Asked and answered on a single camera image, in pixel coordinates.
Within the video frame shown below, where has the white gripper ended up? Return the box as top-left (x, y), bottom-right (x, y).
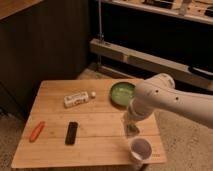
top-left (124, 101), bottom-right (144, 136)

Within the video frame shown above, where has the white sponge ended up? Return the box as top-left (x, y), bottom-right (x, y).
top-left (130, 124), bottom-right (137, 136)

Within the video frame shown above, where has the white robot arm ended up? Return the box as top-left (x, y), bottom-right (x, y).
top-left (124, 73), bottom-right (213, 137)

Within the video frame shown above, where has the white ceramic cup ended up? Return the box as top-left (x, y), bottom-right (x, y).
top-left (129, 138), bottom-right (152, 164)

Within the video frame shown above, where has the green bowl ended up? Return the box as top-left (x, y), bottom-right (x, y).
top-left (109, 82), bottom-right (135, 107)

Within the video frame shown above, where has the white plastic bottle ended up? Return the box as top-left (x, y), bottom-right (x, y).
top-left (64, 91), bottom-right (96, 108)

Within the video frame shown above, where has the wooden table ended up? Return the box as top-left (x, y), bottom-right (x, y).
top-left (10, 78), bottom-right (168, 170)

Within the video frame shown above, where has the black remote control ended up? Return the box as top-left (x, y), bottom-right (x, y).
top-left (65, 122), bottom-right (78, 145)

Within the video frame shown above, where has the grey metal shelf beam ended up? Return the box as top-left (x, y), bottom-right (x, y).
top-left (90, 39), bottom-right (213, 92)

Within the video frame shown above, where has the orange carrot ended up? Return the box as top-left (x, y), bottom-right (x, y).
top-left (29, 121), bottom-right (45, 142)

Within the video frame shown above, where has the metal vertical pole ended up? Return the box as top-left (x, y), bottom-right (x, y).
top-left (98, 0), bottom-right (104, 42)

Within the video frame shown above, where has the dark wooden cabinet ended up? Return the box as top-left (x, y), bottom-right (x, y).
top-left (0, 0), bottom-right (90, 120)

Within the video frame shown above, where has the upper shelf with items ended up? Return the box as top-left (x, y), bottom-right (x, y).
top-left (101, 0), bottom-right (213, 25)

